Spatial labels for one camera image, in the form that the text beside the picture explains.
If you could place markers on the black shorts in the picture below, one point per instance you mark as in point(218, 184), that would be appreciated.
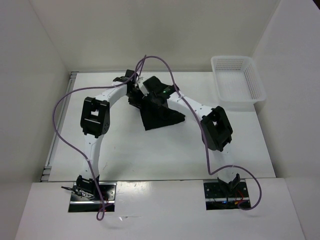
point(154, 116)

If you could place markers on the white plastic mesh basket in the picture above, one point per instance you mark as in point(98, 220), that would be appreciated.
point(237, 80)

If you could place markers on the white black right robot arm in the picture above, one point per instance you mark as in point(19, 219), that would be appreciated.
point(216, 133)

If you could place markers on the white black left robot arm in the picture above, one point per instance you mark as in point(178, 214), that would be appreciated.
point(95, 122)

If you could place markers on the aluminium table edge rail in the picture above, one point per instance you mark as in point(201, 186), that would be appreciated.
point(59, 121)

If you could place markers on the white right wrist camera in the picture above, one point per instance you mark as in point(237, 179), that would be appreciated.
point(142, 87)

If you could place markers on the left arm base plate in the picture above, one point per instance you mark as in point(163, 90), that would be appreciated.
point(81, 202)

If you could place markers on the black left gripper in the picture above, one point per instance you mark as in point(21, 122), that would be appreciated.
point(139, 102)

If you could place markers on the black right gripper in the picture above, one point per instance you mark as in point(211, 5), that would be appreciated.
point(148, 95)

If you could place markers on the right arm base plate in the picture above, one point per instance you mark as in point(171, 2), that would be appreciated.
point(216, 199)

